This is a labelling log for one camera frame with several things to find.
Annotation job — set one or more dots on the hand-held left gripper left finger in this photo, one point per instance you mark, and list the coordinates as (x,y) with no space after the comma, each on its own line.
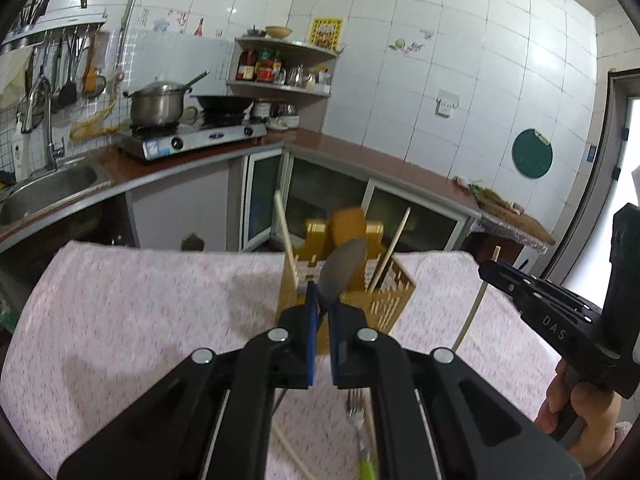
(310,330)

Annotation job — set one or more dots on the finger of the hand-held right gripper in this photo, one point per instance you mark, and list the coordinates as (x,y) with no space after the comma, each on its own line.
(545,300)

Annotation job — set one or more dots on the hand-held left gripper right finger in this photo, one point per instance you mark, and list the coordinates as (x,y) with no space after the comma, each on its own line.
(337,345)

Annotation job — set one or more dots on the yellow slotted utensil holder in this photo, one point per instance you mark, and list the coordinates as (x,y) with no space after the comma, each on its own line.
(390,305)

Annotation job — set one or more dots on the metal spoon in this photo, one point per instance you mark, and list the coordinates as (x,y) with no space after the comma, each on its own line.
(342,265)

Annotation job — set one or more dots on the wooden chopstick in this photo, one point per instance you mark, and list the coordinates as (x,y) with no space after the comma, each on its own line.
(395,240)
(282,230)
(369,430)
(295,455)
(472,310)

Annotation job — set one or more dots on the wooden spatula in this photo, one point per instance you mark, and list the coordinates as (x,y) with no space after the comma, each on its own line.
(347,227)

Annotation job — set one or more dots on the row of hanging kitchen utensils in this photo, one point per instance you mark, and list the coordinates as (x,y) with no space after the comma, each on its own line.
(67,85)

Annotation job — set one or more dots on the person's right hand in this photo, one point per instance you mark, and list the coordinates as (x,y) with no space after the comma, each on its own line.
(592,415)

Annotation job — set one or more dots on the small plastic covered table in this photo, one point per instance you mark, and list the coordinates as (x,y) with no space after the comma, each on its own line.
(505,255)

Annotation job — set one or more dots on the green round cutting board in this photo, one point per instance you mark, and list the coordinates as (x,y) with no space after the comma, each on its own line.
(532,154)

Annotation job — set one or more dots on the brown kitchen counter with cabinets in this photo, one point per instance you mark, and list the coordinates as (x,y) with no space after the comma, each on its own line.
(175,200)

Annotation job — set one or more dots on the stack of white dishes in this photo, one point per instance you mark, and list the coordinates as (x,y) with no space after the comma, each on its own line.
(277,117)

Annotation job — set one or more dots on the metal gas stove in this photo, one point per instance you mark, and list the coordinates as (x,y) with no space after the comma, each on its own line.
(200,140)

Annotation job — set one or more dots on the black wok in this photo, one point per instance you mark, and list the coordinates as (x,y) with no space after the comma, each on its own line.
(222,104)

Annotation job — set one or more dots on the metal corner shelf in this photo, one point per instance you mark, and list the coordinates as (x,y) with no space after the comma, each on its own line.
(280,89)

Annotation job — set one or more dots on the small metal kettle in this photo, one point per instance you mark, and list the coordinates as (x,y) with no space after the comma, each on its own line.
(295,76)

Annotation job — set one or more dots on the row of sauce bottles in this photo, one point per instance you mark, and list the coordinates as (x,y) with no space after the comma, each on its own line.
(260,67)

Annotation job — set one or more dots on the stainless steel pot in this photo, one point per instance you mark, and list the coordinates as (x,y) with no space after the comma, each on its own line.
(155,107)

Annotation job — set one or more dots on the stainless steel sink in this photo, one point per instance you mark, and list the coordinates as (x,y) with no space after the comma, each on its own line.
(45,195)

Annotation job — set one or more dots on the yellow bowl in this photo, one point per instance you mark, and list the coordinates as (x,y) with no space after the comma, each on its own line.
(278,32)

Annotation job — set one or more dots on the dark small bowl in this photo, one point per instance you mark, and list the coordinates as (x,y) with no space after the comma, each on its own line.
(256,33)

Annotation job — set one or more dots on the metal faucet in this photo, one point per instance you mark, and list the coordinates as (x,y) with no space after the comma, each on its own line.
(50,145)

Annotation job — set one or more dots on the white soap bottle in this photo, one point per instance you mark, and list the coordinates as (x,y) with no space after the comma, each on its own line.
(18,157)

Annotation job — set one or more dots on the beige hanging cloth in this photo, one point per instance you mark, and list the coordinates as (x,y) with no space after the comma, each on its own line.
(12,82)

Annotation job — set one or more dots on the bright doorway frame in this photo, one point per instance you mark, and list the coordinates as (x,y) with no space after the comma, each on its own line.
(605,160)

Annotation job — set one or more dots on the teapot wall stickers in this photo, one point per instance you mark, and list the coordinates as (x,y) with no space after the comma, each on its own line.
(402,45)

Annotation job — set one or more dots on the yellow wall poster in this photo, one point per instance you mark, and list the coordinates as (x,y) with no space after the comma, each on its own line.
(326,34)

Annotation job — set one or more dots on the grey wall pipe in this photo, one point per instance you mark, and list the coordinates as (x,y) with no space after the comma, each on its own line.
(131,10)

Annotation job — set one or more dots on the metal wall rack shelf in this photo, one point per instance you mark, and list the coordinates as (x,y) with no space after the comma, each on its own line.
(60,22)

